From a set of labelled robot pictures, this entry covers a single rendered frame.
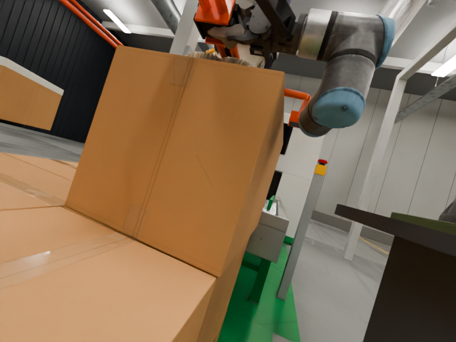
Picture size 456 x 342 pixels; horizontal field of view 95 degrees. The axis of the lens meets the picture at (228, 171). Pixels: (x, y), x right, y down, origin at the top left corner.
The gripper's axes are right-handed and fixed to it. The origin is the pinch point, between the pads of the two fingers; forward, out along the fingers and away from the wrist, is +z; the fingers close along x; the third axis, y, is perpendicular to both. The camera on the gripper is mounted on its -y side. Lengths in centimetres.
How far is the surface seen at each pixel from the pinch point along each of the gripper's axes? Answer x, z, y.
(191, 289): -53, -17, -12
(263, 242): -60, -27, 61
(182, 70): -16.4, 1.0, -4.4
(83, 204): -51, 15, -4
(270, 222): -50, -27, 61
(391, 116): 138, -172, 340
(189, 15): 100, 98, 131
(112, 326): -53, -13, -24
